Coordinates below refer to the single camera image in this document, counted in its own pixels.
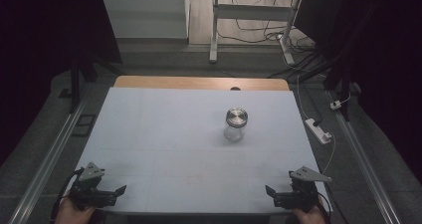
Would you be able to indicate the clear glass jar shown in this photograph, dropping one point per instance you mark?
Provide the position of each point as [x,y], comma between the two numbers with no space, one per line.
[234,134]

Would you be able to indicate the person's left hand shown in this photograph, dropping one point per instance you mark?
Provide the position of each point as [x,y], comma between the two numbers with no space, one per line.
[71,215]

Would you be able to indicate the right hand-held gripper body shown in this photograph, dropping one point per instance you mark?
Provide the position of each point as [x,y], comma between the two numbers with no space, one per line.
[300,197]

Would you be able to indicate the black curtain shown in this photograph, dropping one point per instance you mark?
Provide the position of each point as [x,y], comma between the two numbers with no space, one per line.
[40,51]
[391,68]

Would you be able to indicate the white desk frame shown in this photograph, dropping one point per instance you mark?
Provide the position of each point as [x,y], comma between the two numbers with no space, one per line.
[252,12]

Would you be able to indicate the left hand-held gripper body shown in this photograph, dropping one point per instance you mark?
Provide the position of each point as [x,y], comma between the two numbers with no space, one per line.
[87,194]

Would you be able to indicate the black metal stand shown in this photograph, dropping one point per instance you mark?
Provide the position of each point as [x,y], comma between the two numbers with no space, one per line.
[75,81]
[345,84]

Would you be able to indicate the pale blue table mat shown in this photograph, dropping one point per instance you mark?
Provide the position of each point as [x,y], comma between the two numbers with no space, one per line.
[172,144]

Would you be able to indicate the white power strip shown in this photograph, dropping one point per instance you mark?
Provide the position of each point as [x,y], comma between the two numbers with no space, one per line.
[317,130]

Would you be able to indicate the person's right hand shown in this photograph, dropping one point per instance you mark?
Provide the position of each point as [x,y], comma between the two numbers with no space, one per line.
[310,218]

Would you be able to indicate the wooden table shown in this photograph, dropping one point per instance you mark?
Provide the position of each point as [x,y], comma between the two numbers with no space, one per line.
[185,83]

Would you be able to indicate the silver metal jar lid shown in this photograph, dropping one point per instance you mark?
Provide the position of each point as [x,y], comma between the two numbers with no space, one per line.
[236,117]

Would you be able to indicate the aluminium floor rail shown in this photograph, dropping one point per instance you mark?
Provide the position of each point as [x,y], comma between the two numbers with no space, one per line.
[365,164]
[49,161]

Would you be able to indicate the white cabinet panel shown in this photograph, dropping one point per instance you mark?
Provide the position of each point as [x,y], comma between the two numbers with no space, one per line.
[144,13]

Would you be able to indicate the small white adapter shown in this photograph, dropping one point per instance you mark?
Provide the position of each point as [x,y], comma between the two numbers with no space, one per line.
[335,104]

